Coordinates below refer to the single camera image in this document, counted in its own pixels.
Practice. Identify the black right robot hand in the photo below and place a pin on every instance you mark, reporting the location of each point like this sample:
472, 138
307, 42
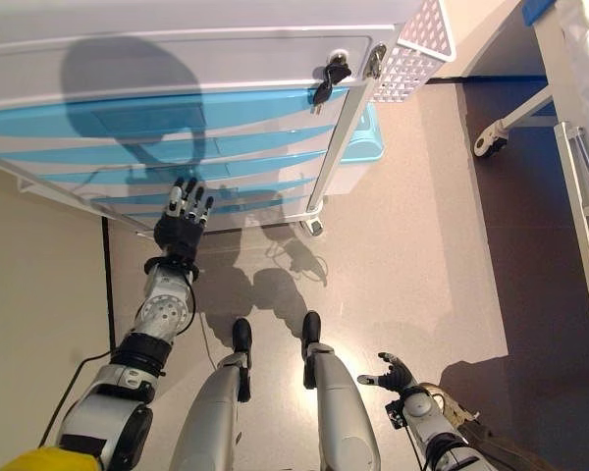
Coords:
397, 378

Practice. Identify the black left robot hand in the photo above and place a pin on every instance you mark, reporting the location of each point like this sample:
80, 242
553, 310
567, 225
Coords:
176, 235

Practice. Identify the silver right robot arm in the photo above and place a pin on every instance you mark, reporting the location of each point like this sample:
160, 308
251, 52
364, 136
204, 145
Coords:
422, 412

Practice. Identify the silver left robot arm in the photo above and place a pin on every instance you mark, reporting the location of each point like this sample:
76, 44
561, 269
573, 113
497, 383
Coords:
162, 309

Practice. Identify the yellow shoulder cloth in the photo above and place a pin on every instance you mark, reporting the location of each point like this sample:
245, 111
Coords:
54, 458

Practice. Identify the black baseboard strip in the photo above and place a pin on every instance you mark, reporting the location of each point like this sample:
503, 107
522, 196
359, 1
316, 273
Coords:
108, 284

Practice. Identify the cart caster wheel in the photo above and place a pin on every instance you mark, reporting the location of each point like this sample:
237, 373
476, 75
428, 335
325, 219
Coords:
313, 228

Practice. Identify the white medical cart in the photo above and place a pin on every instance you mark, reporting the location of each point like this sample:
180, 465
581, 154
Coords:
176, 64

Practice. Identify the silver left robot leg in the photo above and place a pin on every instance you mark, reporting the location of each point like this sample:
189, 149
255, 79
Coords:
211, 417

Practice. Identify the white bin blue lid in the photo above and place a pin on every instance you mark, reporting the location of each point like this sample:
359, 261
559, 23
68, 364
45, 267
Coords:
363, 147

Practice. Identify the black cart keys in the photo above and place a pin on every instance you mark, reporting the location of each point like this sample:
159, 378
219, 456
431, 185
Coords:
331, 73

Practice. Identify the bed caster wheel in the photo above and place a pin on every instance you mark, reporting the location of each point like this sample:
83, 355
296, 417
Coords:
488, 142

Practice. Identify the silver cart latch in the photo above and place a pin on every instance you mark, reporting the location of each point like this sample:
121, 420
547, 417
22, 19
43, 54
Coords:
375, 61

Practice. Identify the white perforated side basket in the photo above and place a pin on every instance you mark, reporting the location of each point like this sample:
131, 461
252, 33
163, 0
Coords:
412, 49

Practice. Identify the blue bed corner bumper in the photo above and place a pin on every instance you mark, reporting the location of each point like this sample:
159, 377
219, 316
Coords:
540, 10

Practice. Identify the white hospital bed frame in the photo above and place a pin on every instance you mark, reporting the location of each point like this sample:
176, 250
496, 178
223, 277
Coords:
574, 162

